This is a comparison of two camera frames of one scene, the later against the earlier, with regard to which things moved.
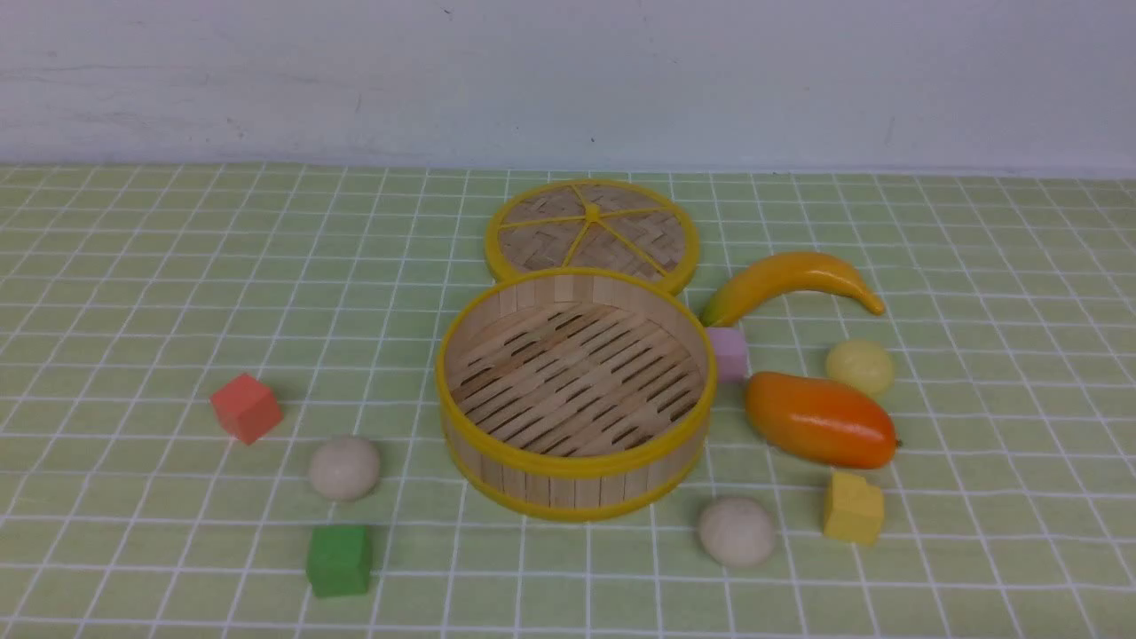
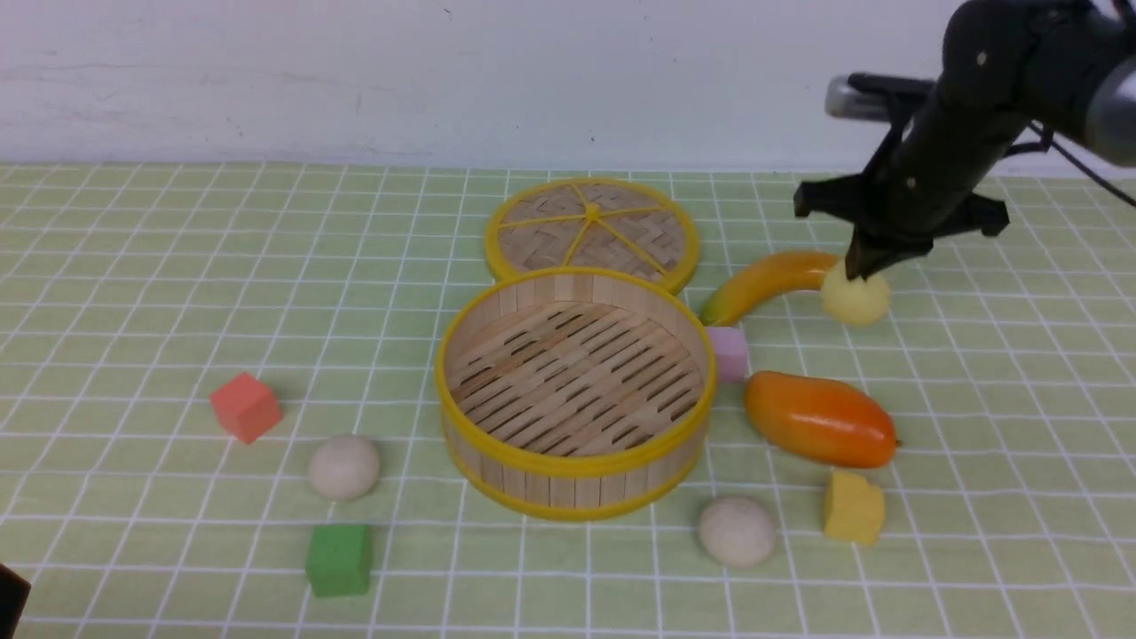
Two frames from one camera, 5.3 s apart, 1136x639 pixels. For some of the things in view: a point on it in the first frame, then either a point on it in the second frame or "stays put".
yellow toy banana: (782, 272) stays put
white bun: (737, 532) stays put
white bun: (344, 468) stays put
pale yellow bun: (863, 364) to (855, 301)
